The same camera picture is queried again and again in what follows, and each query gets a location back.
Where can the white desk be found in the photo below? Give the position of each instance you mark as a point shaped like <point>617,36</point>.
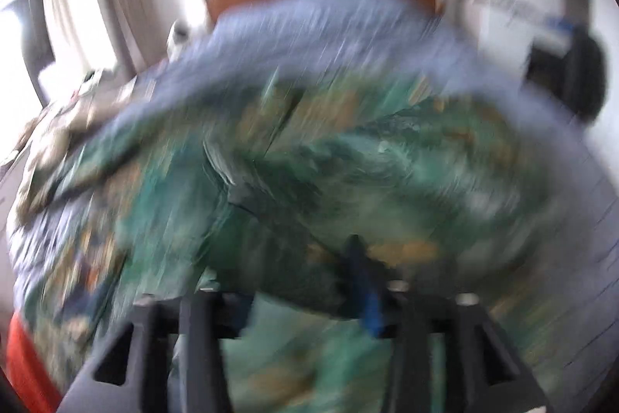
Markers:
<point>512,9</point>

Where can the beige pillow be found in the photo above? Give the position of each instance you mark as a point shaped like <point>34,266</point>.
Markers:
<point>53,137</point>

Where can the orange cloth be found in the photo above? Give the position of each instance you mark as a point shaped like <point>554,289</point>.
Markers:
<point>22,360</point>

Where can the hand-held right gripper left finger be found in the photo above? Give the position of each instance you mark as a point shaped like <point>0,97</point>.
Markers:
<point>200,330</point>

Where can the black office chair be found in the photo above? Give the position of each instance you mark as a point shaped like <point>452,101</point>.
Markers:
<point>580,69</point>

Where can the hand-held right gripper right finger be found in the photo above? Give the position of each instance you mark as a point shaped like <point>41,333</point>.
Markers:
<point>370,297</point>

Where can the blue checked bed sheet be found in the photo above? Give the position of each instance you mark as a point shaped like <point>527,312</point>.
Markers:
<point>314,21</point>

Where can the green patterned garment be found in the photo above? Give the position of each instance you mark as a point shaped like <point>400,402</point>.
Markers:
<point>338,180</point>

